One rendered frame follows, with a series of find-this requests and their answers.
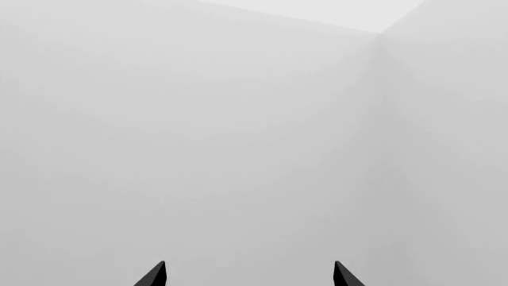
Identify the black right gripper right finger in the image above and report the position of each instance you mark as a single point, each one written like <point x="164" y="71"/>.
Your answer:
<point x="344" y="277"/>

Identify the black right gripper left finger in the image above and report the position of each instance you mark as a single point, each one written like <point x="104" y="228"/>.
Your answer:
<point x="154" y="277"/>

